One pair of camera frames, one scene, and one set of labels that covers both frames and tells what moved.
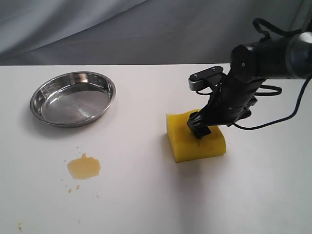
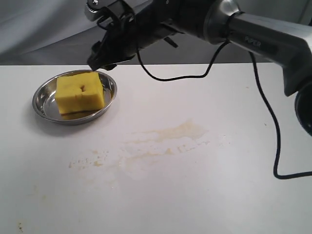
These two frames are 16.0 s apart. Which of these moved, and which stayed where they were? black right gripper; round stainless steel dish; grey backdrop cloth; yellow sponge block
Moved: black right gripper; yellow sponge block
Stayed: round stainless steel dish; grey backdrop cloth
